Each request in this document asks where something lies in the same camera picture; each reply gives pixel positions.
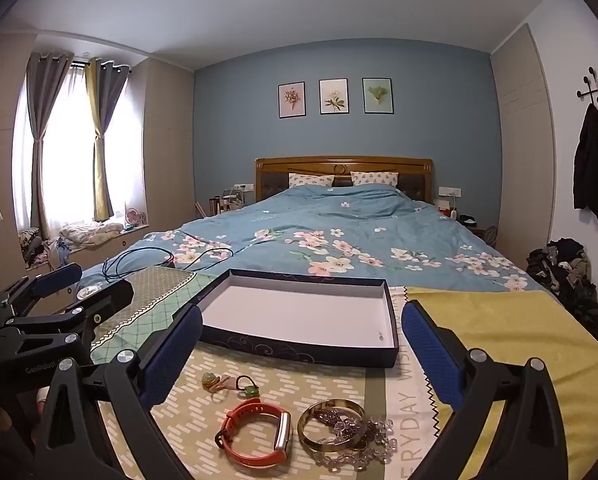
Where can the black wall coat rack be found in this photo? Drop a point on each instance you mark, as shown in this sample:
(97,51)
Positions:
(590,91)

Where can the spotted white pillow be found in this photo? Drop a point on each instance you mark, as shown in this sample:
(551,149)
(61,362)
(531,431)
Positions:
(374,178)
(309,180)

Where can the gold bangle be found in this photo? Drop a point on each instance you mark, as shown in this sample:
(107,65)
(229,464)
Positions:
(303,432)

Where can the yellow towel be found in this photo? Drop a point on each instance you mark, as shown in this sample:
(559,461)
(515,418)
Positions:
(529,340)

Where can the blue floral duvet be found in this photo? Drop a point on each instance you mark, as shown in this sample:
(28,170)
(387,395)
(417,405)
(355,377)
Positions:
(329,225)

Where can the yellow and grey curtain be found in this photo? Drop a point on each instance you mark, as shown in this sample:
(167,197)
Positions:
(101,125)

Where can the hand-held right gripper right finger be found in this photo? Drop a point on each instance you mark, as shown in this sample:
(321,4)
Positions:
(429,355)

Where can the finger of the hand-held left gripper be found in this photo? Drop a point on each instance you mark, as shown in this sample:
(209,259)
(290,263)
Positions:
(109,294)
(59,275)

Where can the small pink desk fan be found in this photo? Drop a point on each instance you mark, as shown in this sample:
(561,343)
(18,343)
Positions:
(135,218)

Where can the clear cosmetic organizer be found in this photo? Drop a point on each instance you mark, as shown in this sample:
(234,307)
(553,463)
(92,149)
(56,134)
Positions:
(233,201)

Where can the white flower framed picture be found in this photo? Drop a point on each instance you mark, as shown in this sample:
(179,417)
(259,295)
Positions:
(333,96)

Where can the white sheer curtain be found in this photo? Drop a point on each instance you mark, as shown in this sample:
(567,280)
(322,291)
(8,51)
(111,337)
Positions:
(69,160)

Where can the white wall socket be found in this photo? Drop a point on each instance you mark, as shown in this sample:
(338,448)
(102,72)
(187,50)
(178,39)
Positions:
(243,187)
(450,191)

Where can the wooden nightstand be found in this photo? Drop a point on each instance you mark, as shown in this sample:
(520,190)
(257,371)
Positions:
(479,232)

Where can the green lattice patterned towel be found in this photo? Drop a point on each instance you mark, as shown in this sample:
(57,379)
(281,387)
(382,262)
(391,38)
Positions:
(144,305)

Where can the beige wardrobe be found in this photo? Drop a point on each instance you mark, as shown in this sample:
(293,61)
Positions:
(521,150)

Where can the olive towel with white dashes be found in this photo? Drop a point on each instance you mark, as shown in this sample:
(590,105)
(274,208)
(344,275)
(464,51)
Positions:
(289,385)

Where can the orange smart watch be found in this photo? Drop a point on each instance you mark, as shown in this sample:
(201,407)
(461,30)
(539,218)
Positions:
(251,455)

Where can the dark blue shallow box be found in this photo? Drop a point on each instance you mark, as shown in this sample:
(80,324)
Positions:
(299,310)

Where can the wooden bed headboard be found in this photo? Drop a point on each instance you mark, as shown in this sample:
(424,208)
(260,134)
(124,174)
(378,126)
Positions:
(344,164)

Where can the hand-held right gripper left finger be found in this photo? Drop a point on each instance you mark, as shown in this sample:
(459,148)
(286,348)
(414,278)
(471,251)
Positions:
(171,355)

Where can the folded light blankets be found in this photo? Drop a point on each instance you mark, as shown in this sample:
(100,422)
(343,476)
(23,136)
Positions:
(91,234)

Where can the pile of dark clothes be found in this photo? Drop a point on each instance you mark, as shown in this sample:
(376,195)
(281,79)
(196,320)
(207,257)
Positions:
(564,275)

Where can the green leaf framed picture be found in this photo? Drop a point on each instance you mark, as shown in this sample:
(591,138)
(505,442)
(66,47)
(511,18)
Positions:
(378,95)

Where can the black jacket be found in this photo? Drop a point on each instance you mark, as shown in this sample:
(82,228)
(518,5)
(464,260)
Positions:
(589,160)

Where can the pink flower framed picture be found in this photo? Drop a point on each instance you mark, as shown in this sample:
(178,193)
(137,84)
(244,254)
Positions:
(292,100)

